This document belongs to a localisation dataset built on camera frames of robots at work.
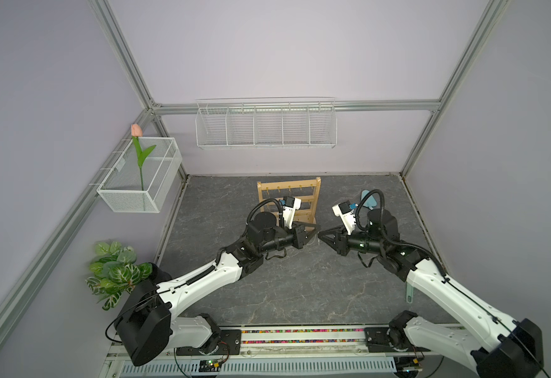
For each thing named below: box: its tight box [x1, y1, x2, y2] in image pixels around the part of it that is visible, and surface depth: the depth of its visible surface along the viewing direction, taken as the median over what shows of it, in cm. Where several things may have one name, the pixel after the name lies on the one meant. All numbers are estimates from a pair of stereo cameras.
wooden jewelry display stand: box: [256, 176, 322, 226], surface depth 84 cm
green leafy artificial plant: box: [85, 240, 153, 311], surface depth 63 cm
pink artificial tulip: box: [130, 123, 157, 191], surface depth 81 cm
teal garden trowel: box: [360, 189, 378, 210], surface depth 111 cm
